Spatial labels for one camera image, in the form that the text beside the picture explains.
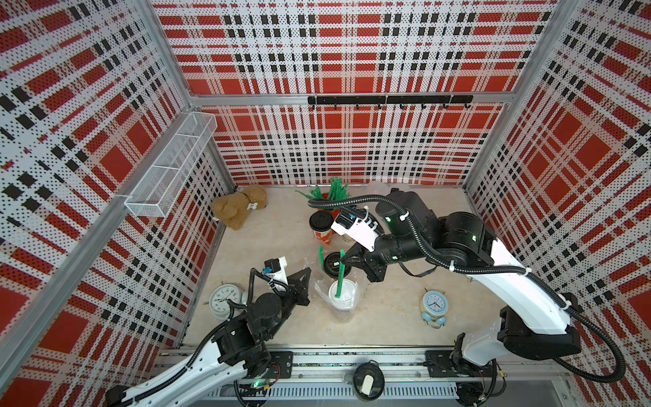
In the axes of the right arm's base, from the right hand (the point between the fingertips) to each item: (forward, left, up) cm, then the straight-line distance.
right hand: (352, 261), depth 55 cm
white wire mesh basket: (+37, +70, -15) cm, 81 cm away
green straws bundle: (+41, +4, -20) cm, 46 cm away
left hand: (+6, +10, -18) cm, 22 cm away
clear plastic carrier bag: (+2, +8, -19) cm, 21 cm away
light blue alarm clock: (+2, -28, -34) cm, 44 cm away
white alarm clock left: (+4, +44, -34) cm, 56 cm away
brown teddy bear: (+37, +46, -26) cm, 64 cm away
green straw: (+11, +9, -17) cm, 22 cm away
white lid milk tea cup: (-4, +2, -21) cm, 21 cm away
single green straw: (-1, +3, -4) cm, 5 cm away
